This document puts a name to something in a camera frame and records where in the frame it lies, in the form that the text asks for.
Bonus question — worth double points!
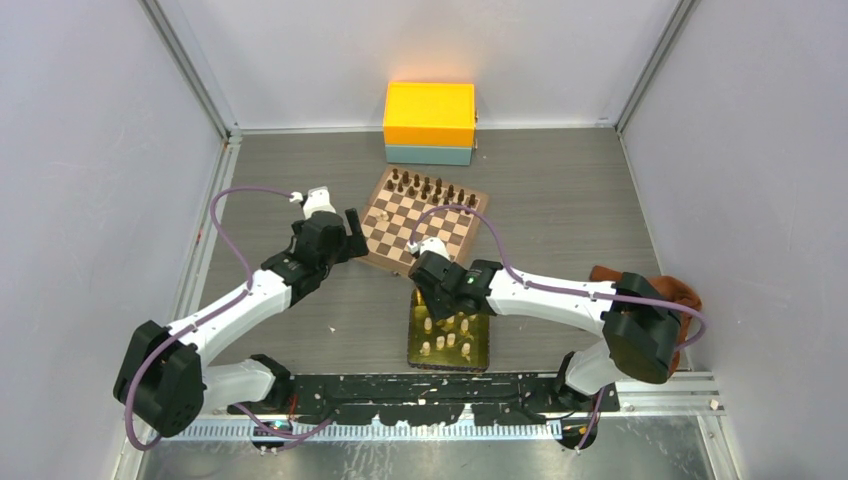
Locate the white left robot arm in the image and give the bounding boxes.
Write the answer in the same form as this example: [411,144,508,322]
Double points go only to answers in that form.
[113,208,369,437]

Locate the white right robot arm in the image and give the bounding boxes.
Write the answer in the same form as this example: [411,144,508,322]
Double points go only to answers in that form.
[408,251,682,411]

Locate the wooden chess board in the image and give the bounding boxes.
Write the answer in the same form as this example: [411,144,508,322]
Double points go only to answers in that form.
[360,165,490,275]

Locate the yellow metal tray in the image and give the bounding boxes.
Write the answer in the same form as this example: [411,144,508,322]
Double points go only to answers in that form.
[406,289,490,372]

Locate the teal plastic box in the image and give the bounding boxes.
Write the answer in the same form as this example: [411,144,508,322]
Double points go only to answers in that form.
[385,144,474,166]

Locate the yellow plastic box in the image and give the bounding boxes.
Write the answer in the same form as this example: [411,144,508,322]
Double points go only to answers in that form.
[383,81,477,148]

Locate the brown cloth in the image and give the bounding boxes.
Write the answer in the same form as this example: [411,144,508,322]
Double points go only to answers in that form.
[589,265,705,376]

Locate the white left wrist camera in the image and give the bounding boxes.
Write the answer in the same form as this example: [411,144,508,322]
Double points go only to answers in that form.
[289,186,337,219]

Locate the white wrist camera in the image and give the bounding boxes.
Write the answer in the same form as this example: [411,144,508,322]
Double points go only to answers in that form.
[406,237,452,260]
[289,186,337,219]

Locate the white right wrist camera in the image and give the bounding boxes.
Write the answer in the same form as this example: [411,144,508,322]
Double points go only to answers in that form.
[406,237,452,260]

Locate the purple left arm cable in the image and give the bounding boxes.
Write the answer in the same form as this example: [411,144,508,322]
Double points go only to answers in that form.
[123,185,333,456]

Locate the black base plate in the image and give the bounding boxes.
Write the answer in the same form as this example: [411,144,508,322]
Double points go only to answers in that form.
[244,372,620,427]

